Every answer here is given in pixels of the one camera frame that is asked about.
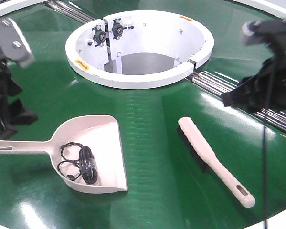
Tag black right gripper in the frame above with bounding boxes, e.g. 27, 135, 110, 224
222, 55, 286, 112

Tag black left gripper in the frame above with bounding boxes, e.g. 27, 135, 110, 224
0, 58, 38, 140

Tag pink hand brush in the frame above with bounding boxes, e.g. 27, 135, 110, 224
178, 117, 255, 208

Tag black cable bundle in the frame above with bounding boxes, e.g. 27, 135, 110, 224
57, 142, 99, 185

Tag pink plastic dustpan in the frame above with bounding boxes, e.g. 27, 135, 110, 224
0, 115, 128, 194

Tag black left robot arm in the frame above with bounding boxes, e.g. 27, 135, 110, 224
0, 47, 38, 140

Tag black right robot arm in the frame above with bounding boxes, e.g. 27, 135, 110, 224
221, 19, 286, 113

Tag steel rollers right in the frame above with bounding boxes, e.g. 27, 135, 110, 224
186, 71, 286, 133

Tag steel rollers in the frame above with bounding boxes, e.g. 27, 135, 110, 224
45, 0, 96, 24
186, 71, 286, 133

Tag orange warning label front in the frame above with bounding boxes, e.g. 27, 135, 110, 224
74, 59, 90, 71

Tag orange warning label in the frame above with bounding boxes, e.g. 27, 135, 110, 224
179, 15, 194, 22
74, 59, 90, 71

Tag white outer rim right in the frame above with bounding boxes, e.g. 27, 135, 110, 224
233, 0, 286, 21

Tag white rim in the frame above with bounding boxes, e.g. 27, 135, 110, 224
233, 0, 286, 21
0, 0, 46, 17

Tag orange warning label rear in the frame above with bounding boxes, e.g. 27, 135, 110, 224
179, 15, 194, 22

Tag white outer rim left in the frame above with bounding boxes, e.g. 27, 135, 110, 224
0, 0, 46, 17

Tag steel rollers upper left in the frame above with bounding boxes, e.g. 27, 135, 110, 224
45, 0, 96, 24

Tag white inner conveyor ring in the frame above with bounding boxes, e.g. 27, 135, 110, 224
65, 10, 215, 90

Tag black left bearing mount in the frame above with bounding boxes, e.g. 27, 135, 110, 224
93, 25, 106, 47

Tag black bearing mount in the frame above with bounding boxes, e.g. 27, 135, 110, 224
111, 18, 134, 40
93, 25, 106, 47

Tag black right bearing mount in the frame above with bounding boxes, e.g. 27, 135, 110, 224
111, 18, 134, 40

